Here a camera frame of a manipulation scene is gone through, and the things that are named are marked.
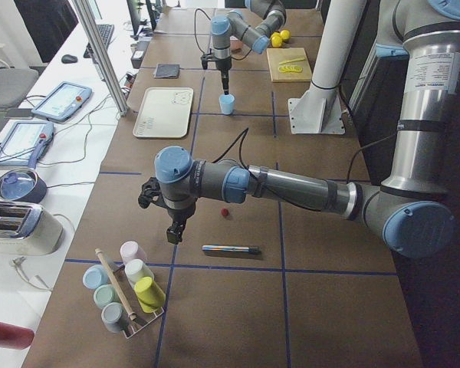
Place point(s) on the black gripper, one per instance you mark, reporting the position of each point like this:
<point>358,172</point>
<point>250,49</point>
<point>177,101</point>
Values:
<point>180,214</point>
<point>224,70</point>

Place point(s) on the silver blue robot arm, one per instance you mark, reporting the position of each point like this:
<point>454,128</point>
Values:
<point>233,24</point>
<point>404,210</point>

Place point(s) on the light blue plastic cup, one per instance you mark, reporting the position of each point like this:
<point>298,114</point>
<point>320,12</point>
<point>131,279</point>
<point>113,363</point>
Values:
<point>226,103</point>

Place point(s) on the pink bowl of ice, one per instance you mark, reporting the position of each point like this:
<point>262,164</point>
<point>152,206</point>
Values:
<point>235,45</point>

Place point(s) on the cup rack with cups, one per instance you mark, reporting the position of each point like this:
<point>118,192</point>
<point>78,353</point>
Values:
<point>127,295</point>

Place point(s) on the lemon slices row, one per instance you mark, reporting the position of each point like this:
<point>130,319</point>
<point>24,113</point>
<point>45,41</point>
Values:
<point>290,69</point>

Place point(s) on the bamboo cutting board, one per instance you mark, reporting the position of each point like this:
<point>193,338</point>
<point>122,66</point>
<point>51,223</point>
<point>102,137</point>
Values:
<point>275,55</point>

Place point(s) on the grey folded cloth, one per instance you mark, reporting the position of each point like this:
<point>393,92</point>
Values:
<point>166,71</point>

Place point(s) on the cream bear tray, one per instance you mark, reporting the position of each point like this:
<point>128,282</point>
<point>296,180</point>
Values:
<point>164,113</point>

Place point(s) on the steel muddler black tip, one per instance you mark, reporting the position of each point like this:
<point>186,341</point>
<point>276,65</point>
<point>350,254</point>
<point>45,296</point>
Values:
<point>229,249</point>

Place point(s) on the yellow plastic knife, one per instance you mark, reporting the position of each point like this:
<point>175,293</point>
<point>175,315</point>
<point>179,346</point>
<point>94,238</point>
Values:
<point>297,59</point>

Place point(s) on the black box with label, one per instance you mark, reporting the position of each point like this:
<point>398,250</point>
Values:
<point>138,53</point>

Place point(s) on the white pillar with base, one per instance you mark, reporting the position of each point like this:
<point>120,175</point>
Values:
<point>318,110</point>

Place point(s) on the black computer mouse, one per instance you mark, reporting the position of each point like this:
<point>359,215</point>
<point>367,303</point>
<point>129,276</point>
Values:
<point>69,59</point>

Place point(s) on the blue teach pendant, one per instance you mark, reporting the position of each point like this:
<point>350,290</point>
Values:
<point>63,102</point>
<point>26,142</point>

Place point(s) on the blue pot with lid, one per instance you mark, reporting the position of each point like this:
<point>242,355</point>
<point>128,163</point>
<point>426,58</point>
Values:
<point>22,185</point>

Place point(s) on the red bottle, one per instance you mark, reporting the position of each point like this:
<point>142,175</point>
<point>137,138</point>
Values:
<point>15,337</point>

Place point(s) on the aluminium frame post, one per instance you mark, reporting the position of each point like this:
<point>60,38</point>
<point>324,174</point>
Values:
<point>89,25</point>

